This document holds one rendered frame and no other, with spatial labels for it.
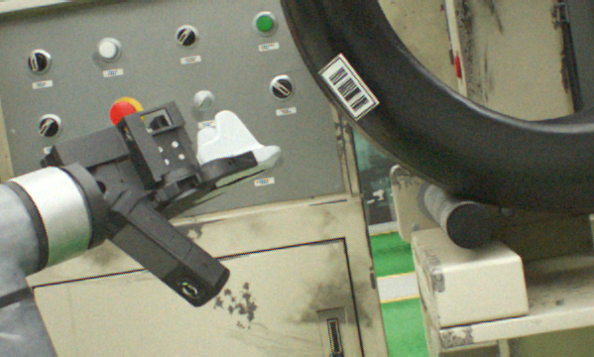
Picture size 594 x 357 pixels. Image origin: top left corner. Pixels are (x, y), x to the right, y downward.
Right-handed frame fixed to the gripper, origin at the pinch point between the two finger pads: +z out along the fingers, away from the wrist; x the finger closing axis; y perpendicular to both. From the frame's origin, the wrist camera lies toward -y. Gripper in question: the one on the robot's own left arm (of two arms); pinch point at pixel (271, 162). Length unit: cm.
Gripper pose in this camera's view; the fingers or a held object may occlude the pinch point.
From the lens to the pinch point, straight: 107.2
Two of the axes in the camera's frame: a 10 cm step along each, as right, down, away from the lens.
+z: 7.4, -2.9, 6.0
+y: -4.6, -8.8, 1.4
